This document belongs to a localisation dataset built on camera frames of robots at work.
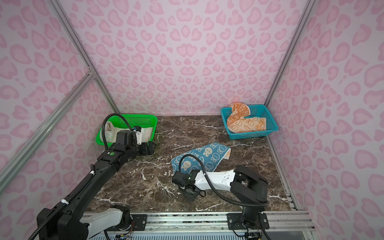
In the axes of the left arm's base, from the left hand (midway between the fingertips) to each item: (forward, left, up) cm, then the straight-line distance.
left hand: (150, 142), depth 80 cm
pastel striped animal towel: (+14, +30, -9) cm, 35 cm away
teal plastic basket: (+36, -74, -14) cm, 83 cm away
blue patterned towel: (+1, -35, -18) cm, 39 cm away
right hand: (-21, -23, -20) cm, 37 cm away
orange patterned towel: (+29, -56, -19) cm, 66 cm away
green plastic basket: (+35, +17, -20) cm, 43 cm away
